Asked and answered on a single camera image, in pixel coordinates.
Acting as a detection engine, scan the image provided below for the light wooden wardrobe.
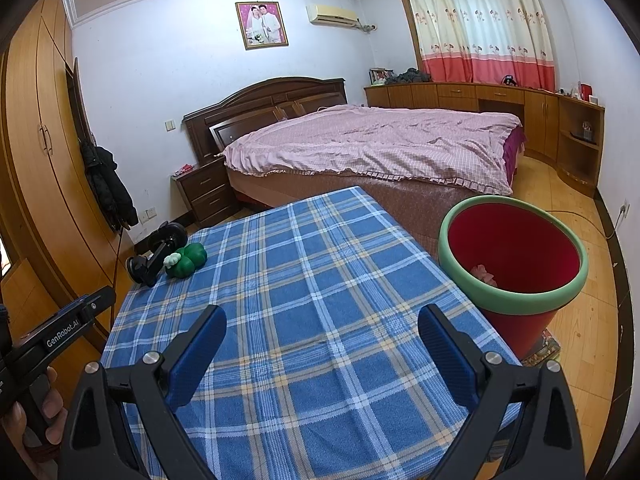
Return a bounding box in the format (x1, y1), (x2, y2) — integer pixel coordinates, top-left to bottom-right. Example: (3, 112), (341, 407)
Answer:
(0, 0), (126, 351)

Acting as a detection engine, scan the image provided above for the wall air conditioner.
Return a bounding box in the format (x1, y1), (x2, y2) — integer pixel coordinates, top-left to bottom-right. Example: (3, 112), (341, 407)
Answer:
(306, 3), (362, 29)

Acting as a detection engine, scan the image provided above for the dark wooden bed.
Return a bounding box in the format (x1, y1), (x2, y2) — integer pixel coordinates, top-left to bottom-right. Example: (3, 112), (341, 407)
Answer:
(182, 76), (527, 256)

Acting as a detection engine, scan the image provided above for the green plush toy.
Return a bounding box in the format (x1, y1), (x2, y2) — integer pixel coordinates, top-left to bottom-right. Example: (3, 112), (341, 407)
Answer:
(164, 242), (208, 278)

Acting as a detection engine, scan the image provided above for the blue plaid blanket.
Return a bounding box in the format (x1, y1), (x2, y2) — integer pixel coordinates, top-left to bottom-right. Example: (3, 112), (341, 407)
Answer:
(100, 186), (523, 480)

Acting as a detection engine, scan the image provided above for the dark wooden nightstand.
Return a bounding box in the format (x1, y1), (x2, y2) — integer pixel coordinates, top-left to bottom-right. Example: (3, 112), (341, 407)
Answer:
(171, 156), (236, 228)

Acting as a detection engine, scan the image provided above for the wooden corner shelf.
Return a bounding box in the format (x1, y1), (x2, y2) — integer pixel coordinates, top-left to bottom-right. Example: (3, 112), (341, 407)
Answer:
(554, 95), (606, 198)

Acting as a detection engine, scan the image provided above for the long wooden cabinet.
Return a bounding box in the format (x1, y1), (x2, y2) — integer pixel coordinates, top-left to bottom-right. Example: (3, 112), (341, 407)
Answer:
(363, 82), (560, 168)

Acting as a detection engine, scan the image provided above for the patterned floor mat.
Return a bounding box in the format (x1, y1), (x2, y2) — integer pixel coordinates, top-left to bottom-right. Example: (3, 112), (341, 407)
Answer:
(520, 330), (561, 366)

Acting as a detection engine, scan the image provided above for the pink bedspread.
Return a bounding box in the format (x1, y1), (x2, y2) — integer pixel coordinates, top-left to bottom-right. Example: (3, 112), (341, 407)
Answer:
(220, 105), (523, 197)

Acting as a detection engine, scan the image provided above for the dark clothes pile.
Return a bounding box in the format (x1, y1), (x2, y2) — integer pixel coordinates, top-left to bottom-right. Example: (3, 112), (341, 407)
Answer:
(385, 67), (432, 85)

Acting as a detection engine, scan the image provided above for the cream and red curtain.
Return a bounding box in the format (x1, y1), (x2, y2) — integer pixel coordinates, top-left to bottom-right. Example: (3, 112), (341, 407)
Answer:
(405, 0), (557, 92)

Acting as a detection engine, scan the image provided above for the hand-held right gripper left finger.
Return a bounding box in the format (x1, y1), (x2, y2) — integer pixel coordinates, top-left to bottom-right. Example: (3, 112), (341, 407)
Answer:
(57, 304), (227, 480)

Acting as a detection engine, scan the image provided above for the red bin with green rim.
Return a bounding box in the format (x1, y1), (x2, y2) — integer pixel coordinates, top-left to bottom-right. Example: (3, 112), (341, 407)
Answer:
(438, 196), (589, 361)

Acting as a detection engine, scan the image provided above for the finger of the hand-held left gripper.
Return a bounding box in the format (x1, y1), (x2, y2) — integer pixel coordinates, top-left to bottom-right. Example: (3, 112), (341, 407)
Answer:
(75, 286), (116, 319)

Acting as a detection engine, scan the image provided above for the black jacket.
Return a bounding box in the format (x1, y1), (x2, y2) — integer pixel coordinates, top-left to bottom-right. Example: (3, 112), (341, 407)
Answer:
(80, 135), (140, 231)

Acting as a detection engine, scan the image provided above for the thin floor cable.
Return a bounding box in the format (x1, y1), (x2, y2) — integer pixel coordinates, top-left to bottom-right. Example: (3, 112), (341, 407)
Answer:
(545, 210), (623, 241)

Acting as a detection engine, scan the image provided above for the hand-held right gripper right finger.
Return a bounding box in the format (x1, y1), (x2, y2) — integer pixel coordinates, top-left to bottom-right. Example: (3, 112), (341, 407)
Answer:
(417, 304), (586, 480)

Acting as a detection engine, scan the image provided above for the framed wall photo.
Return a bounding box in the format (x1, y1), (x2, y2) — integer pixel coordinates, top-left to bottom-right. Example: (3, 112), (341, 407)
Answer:
(235, 1), (289, 51)

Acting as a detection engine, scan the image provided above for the person's left hand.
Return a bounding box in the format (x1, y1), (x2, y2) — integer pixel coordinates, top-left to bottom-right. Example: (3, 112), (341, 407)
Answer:
(0, 367), (66, 461)

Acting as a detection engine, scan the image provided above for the pink wrapper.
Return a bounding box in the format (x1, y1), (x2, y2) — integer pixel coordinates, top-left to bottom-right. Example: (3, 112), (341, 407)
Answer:
(470, 264), (501, 288)

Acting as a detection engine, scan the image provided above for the black dumbbell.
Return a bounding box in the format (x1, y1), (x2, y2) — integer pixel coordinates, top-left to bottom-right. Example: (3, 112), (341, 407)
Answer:
(125, 221), (189, 288)

